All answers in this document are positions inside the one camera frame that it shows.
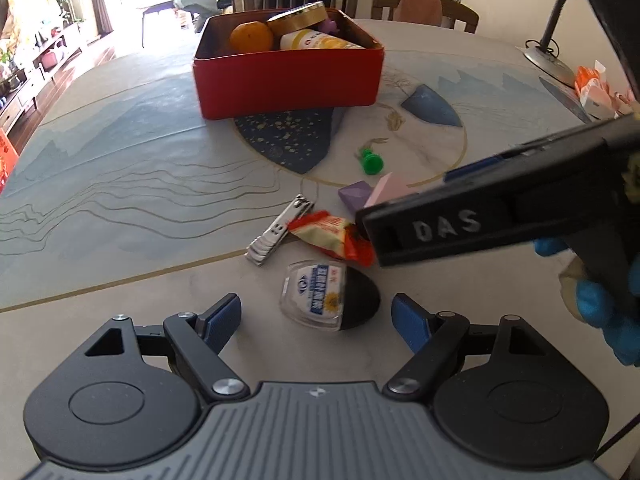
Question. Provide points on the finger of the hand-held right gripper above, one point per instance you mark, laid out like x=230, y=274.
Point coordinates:
x=475, y=167

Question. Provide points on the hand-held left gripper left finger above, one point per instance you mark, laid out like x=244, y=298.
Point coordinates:
x=222, y=322

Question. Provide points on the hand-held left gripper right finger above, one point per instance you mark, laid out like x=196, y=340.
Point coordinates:
x=410, y=322

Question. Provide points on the pink eraser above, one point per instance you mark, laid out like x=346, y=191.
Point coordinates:
x=390, y=190

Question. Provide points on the green pushpin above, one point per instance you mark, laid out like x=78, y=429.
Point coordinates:
x=372, y=164

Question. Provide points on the purple eraser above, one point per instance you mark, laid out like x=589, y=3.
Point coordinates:
x=352, y=194

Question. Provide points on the silver nail clipper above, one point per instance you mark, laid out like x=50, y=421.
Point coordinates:
x=280, y=227

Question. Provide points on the red yellow snack packet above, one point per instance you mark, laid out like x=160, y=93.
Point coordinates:
x=325, y=235

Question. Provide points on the purple grape toy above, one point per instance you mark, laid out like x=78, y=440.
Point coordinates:
x=330, y=26

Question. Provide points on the white yellow bottle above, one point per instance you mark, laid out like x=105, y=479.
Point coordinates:
x=315, y=41

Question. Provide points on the red tin box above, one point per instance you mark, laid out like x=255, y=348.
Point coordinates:
x=280, y=85

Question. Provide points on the orange fruit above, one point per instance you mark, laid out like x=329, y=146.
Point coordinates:
x=251, y=37

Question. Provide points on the person's right hand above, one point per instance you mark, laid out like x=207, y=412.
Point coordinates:
x=600, y=305

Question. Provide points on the grey desk lamp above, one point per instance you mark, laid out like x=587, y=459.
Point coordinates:
x=547, y=62

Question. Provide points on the orange white packet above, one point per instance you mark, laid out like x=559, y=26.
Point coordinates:
x=595, y=87

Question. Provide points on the pink towel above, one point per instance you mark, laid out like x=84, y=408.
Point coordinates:
x=420, y=5

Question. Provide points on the mountain print table cover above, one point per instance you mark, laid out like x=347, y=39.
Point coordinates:
x=125, y=160

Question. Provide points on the orange gift bag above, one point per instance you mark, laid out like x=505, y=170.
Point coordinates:
x=6, y=160

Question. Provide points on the wooden TV cabinet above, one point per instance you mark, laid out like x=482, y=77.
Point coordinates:
x=35, y=75

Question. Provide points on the coffee table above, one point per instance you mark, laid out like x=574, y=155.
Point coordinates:
x=160, y=7

